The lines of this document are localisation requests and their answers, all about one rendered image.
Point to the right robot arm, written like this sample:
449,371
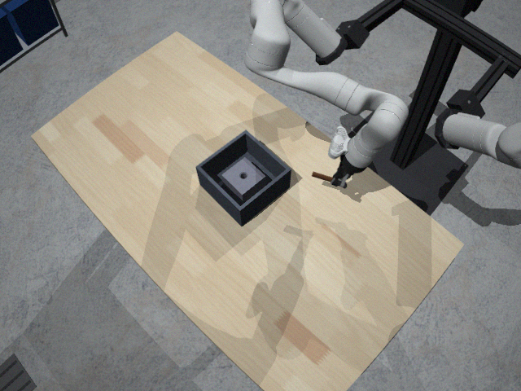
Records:
266,54

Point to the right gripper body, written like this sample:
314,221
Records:
349,168

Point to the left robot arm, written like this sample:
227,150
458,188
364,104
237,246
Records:
472,133

